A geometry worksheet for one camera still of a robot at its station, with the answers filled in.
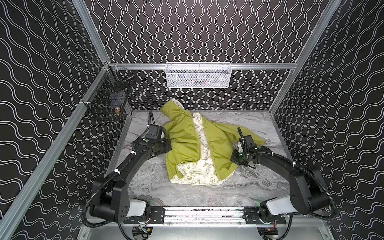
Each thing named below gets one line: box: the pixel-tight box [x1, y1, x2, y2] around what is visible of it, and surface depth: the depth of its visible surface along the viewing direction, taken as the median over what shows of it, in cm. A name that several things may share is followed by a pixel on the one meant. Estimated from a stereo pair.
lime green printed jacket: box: [160, 98, 267, 186], surface depth 94 cm
